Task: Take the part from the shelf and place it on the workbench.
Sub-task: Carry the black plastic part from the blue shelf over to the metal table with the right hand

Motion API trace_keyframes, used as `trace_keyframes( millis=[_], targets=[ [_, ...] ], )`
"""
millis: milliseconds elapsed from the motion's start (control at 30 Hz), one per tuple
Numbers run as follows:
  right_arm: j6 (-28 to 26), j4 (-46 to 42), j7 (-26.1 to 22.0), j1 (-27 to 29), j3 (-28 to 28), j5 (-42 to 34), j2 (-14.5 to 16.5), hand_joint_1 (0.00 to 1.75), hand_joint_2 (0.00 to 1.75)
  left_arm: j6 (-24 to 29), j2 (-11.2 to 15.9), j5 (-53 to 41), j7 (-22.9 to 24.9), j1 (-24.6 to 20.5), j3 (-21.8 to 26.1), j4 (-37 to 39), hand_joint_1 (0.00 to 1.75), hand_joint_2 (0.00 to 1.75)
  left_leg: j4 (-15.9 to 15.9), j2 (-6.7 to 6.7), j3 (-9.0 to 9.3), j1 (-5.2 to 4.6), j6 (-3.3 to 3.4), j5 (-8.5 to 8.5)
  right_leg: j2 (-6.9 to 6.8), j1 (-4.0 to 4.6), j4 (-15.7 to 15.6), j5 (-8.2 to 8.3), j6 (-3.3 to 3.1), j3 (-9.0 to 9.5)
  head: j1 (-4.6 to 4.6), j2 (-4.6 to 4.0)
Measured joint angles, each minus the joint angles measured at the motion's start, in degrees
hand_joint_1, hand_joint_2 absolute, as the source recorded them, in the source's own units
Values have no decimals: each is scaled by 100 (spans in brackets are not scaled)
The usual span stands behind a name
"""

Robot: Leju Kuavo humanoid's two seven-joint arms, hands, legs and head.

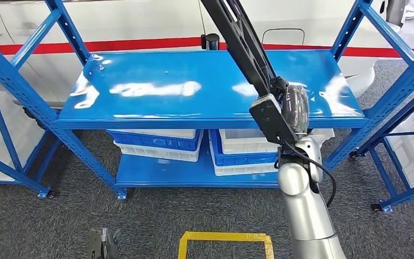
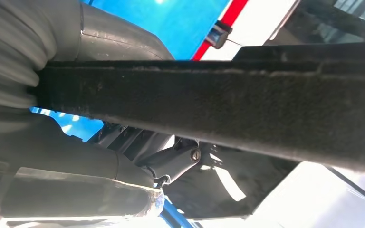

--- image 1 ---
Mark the blue metal shelf rack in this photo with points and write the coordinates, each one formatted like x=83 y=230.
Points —
x=0 y=118
x=192 y=107
x=407 y=196

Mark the clear plastic hand wrap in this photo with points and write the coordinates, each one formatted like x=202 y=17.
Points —
x=300 y=103

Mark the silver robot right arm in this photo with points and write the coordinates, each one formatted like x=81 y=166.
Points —
x=303 y=214

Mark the yellow floor tape square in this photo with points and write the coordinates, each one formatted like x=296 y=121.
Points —
x=225 y=236

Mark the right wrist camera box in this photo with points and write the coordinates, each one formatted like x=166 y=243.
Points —
x=269 y=118

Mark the long black plastic part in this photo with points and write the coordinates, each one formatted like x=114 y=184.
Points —
x=242 y=43

